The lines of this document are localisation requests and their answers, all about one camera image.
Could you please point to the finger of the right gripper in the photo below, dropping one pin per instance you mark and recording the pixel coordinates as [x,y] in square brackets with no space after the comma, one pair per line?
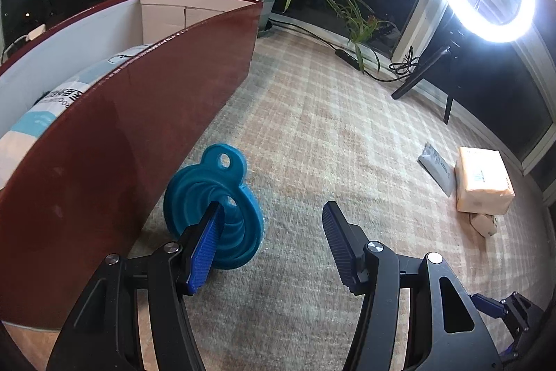
[490,306]

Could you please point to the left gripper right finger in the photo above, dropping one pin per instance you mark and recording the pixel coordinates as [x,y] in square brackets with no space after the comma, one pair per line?
[446,331]

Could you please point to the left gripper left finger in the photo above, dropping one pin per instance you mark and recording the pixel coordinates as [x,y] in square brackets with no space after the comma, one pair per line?
[102,330]

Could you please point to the white dotted tissue pack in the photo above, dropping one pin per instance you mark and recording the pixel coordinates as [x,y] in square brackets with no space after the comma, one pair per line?
[485,225]

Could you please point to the grey foil tea packet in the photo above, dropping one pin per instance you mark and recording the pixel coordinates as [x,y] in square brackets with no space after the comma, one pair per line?
[435,165]

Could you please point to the blue collapsible silicone funnel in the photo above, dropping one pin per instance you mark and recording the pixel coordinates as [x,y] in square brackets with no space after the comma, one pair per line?
[218,177]

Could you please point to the beige wrapped tissue pack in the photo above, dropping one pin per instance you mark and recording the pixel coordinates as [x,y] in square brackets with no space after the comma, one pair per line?
[483,183]

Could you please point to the dark red storage box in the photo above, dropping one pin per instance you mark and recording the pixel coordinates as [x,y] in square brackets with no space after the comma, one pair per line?
[88,184]

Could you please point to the white blue wipes pack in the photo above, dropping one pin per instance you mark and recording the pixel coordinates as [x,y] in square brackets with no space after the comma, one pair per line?
[20,138]

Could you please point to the plaid beige carpet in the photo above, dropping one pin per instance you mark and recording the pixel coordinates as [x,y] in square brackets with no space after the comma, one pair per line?
[313,130]

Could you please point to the white charger adapter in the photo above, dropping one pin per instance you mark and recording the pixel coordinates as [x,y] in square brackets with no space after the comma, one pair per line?
[35,33]

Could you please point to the small spider plant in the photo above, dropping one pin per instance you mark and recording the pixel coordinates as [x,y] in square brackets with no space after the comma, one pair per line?
[361,27]

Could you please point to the black ring light tripod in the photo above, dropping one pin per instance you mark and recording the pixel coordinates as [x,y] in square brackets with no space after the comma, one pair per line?
[439,62]

